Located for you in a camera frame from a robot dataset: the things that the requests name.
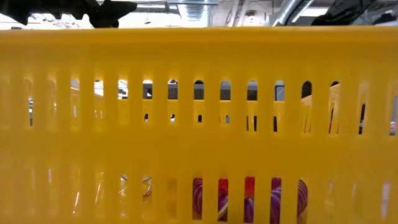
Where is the red orange coil keychain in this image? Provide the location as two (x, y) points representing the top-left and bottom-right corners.
(217, 175), (256, 207)

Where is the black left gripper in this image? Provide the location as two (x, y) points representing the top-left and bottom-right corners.
(0, 0), (137, 28)

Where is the white cylindrical spot lamp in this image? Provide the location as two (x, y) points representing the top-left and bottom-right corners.
(301, 80), (313, 99)

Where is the silver ventilation duct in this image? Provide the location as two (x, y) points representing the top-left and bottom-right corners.
(269, 0), (308, 27)

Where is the yellow slotted plastic basket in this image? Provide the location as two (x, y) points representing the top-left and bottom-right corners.
(0, 26), (398, 224)

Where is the purple striped ball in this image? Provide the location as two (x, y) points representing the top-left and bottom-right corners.
(192, 177), (309, 224)

